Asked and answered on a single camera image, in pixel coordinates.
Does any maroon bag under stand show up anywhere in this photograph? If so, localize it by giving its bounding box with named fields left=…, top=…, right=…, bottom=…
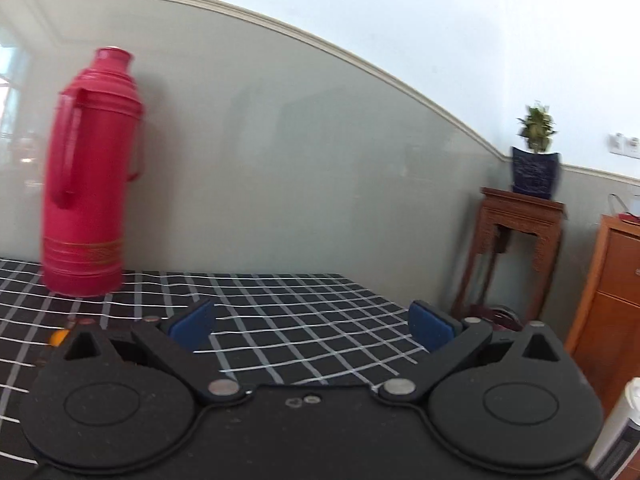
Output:
left=470, top=304, right=523, bottom=332

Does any black white checkered tablecloth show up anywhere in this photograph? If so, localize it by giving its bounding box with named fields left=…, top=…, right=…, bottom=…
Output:
left=1, top=258, right=425, bottom=479

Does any small orange right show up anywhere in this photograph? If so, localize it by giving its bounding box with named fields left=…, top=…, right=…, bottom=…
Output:
left=49, top=330, right=70, bottom=348

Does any wooden cabinet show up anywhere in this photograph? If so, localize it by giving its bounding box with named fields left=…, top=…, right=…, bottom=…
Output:
left=565, top=216, right=640, bottom=413

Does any carved wooden plant stand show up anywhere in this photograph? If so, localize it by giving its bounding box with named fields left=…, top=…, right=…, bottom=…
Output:
left=450, top=188, right=566, bottom=323

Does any potted green plant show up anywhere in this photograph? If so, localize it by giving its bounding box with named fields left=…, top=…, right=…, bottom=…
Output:
left=511, top=103, right=561, bottom=200

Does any white appliance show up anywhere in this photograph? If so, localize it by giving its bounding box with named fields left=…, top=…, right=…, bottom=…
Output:
left=587, top=377, right=640, bottom=479

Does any red thermos flask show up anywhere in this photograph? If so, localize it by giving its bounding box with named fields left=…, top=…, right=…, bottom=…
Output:
left=41, top=47, right=144, bottom=297

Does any white cable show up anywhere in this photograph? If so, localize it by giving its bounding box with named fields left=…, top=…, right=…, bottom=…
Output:
left=606, top=192, right=640, bottom=219

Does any white wall socket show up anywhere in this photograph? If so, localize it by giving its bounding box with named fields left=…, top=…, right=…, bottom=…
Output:
left=608, top=133, right=640, bottom=159

